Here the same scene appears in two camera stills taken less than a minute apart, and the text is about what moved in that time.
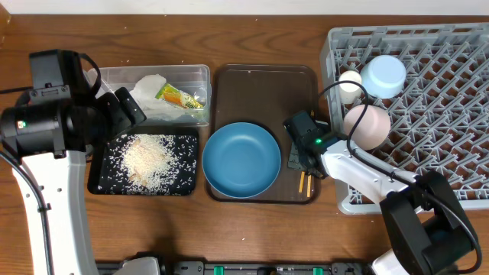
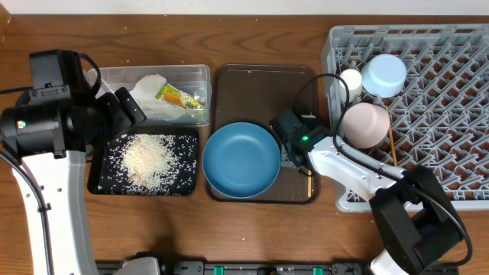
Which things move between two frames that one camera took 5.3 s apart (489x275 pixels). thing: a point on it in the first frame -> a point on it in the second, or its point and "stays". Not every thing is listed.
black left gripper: [121, 121] stays
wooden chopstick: [302, 182] -> [395, 161]
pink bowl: [373, 129] stays
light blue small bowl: [383, 76] stays
